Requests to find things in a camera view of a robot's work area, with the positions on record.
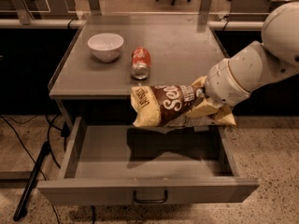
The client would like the white ceramic bowl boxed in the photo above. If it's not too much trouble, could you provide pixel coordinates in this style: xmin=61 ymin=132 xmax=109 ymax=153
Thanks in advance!
xmin=88 ymin=33 xmax=124 ymax=63

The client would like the black floor cable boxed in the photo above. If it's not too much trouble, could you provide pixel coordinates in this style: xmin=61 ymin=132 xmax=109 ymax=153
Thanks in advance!
xmin=0 ymin=114 xmax=62 ymax=224

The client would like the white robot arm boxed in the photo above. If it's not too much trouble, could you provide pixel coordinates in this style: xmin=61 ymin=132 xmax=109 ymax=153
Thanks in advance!
xmin=186 ymin=2 xmax=299 ymax=118

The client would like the black bar on floor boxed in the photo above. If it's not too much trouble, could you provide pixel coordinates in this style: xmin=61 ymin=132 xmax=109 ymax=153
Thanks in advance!
xmin=13 ymin=141 xmax=50 ymax=221

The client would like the grey open drawer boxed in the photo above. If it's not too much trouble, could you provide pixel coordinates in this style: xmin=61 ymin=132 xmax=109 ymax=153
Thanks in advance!
xmin=37 ymin=118 xmax=259 ymax=205

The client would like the brown chip bag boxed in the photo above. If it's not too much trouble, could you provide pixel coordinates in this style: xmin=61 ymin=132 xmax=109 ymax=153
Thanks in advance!
xmin=130 ymin=76 xmax=237 ymax=129

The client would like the white horizontal rail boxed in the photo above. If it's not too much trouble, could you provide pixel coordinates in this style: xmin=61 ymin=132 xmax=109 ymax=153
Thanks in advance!
xmin=0 ymin=20 xmax=263 ymax=31

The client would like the orange soda can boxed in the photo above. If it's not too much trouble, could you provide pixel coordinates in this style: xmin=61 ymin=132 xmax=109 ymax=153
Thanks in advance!
xmin=131 ymin=47 xmax=151 ymax=80

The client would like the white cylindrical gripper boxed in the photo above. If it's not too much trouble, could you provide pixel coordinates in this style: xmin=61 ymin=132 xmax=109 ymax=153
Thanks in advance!
xmin=185 ymin=59 xmax=250 ymax=118

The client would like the black drawer handle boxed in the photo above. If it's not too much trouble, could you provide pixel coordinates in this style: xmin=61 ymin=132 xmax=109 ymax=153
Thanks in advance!
xmin=133 ymin=190 xmax=168 ymax=204

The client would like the grey cabinet counter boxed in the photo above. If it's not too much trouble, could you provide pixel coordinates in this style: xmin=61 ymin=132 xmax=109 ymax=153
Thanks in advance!
xmin=50 ymin=14 xmax=235 ymax=128

